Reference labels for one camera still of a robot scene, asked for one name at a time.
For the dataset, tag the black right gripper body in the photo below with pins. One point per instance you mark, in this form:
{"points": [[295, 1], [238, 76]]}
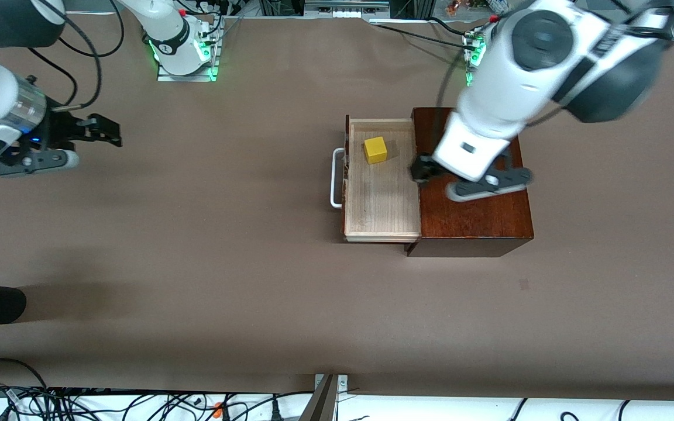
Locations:
{"points": [[59, 131]]}

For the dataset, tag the yellow block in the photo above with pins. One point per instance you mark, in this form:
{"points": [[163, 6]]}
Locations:
{"points": [[375, 151]]}

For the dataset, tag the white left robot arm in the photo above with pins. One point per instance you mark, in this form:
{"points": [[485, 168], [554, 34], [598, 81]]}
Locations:
{"points": [[506, 76]]}

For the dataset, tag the dark brown wooden cabinet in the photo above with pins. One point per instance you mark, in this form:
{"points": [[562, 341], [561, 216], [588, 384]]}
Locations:
{"points": [[477, 216]]}

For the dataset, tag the copper coloured object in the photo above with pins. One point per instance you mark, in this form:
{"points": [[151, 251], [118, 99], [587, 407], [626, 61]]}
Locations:
{"points": [[457, 7]]}

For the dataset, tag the grey power strip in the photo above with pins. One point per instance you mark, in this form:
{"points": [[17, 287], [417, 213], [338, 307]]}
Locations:
{"points": [[346, 6]]}

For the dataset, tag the aluminium profile bracket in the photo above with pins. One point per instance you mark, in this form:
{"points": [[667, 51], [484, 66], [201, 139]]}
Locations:
{"points": [[322, 403]]}

